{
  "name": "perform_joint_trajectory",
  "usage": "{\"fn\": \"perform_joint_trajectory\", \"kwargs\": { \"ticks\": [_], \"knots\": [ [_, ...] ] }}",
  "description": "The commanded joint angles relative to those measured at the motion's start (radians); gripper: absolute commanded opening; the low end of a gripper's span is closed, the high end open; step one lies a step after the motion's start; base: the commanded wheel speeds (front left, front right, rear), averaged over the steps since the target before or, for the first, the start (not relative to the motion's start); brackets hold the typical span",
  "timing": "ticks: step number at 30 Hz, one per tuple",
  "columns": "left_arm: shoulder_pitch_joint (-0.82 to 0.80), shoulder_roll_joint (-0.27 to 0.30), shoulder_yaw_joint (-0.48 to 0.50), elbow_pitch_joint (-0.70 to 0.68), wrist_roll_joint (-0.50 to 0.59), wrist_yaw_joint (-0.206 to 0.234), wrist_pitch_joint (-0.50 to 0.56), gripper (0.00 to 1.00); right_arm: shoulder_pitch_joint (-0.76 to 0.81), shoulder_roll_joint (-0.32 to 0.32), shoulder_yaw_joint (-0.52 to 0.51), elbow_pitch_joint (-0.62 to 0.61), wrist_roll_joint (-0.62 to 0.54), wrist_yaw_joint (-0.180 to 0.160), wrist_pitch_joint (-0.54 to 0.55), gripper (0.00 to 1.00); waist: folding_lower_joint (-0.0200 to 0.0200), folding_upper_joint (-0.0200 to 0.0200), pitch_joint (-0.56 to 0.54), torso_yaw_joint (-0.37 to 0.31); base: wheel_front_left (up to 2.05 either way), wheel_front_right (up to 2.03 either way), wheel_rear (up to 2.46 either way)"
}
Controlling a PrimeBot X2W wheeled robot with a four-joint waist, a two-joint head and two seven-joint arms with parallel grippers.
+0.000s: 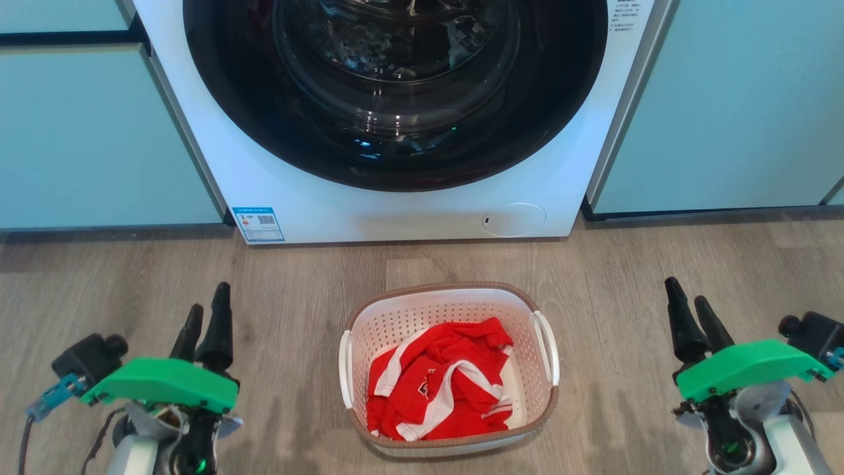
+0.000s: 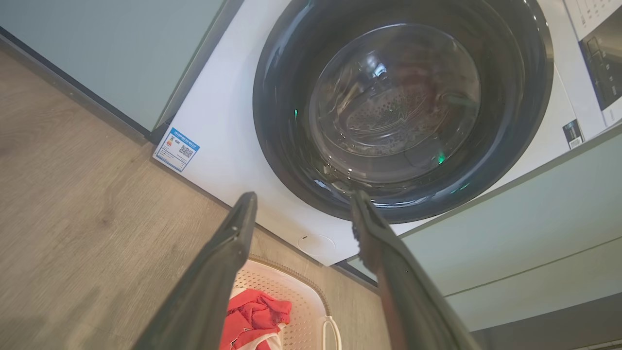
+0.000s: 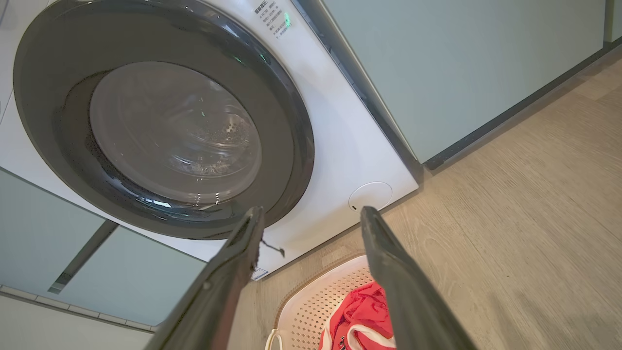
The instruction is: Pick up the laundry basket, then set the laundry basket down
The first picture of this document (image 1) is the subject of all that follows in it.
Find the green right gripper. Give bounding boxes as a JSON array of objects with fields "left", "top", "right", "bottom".
[{"left": 664, "top": 276, "right": 833, "bottom": 404}]

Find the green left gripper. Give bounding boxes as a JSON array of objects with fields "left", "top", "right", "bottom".
[{"left": 79, "top": 282, "right": 240, "bottom": 414}]

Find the white perforated laundry basket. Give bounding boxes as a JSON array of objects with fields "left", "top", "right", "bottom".
[{"left": 338, "top": 282, "right": 561, "bottom": 459}]

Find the red and white shirt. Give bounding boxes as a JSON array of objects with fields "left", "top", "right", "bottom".
[{"left": 366, "top": 317, "right": 516, "bottom": 442}]

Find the blue energy label sticker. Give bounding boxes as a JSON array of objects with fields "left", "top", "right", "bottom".
[{"left": 231, "top": 206, "right": 286, "bottom": 243}]

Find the round white filter cover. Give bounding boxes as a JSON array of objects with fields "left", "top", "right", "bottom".
[{"left": 481, "top": 203, "right": 547, "bottom": 238}]

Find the tall teal cabinet panel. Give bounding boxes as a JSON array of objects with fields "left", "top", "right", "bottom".
[{"left": 586, "top": 0, "right": 844, "bottom": 220}]

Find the large teal cabinet door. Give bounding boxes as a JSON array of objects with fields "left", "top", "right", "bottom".
[{"left": 0, "top": 44, "right": 226, "bottom": 232}]

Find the white front-load washing machine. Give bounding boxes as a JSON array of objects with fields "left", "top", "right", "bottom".
[{"left": 132, "top": 0, "right": 677, "bottom": 245}]

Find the round black glass washer door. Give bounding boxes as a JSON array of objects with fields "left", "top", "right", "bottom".
[{"left": 183, "top": 0, "right": 609, "bottom": 193}]

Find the small printed text label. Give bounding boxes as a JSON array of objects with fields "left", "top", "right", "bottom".
[{"left": 610, "top": 0, "right": 644, "bottom": 33}]

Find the teal cabinet drawer front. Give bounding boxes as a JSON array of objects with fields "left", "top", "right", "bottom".
[{"left": 0, "top": 0, "right": 136, "bottom": 34}]

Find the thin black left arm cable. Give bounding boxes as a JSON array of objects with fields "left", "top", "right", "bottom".
[{"left": 18, "top": 412, "right": 35, "bottom": 475}]

